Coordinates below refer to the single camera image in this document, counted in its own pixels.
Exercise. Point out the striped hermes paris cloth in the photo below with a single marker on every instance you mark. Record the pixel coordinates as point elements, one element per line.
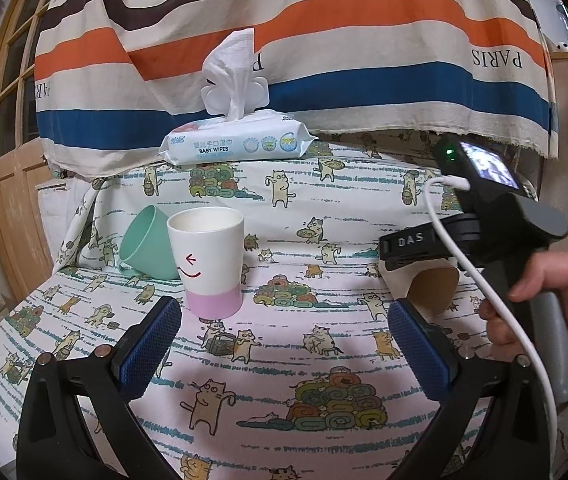
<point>113,77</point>

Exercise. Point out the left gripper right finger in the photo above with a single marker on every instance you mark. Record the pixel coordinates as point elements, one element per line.
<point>491,422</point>

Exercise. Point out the baby wipes pack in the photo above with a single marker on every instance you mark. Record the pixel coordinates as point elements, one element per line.
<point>240,126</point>

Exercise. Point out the right hand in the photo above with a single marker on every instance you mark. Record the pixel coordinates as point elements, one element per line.
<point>549,304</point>

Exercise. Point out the black camera with screen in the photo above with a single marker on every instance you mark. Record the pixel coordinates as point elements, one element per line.
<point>484,169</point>

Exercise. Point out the beige square cup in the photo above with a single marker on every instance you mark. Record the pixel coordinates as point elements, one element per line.
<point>429,285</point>

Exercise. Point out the cat pattern table cloth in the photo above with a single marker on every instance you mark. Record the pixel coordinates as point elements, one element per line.
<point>306,380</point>

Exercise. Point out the wooden door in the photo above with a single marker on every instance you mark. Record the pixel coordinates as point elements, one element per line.
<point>24,251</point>

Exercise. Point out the green plastic cup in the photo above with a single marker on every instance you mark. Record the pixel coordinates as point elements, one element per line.
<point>145,247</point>

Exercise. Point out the white and pink smiley cup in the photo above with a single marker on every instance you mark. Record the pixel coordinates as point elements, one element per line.
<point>207,248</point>

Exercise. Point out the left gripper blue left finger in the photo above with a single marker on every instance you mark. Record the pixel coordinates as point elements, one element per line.
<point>53,439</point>

